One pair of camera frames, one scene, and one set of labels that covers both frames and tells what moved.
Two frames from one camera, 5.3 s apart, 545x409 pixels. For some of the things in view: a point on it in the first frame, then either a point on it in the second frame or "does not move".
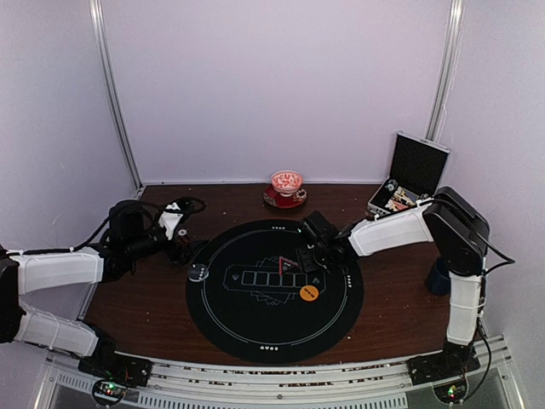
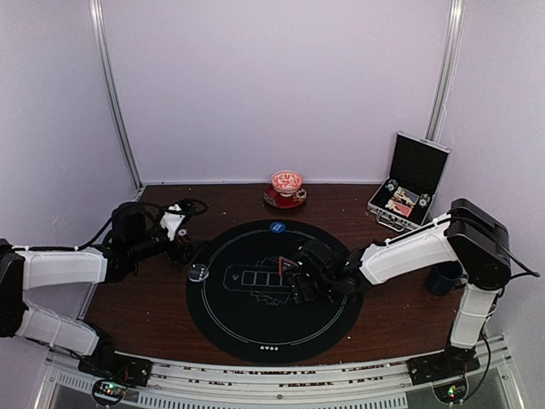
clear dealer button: x=197 y=272 does not move
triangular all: x=285 y=265 does not move
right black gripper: x=306 y=263 to x=300 y=291
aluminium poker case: x=416 y=168 does not move
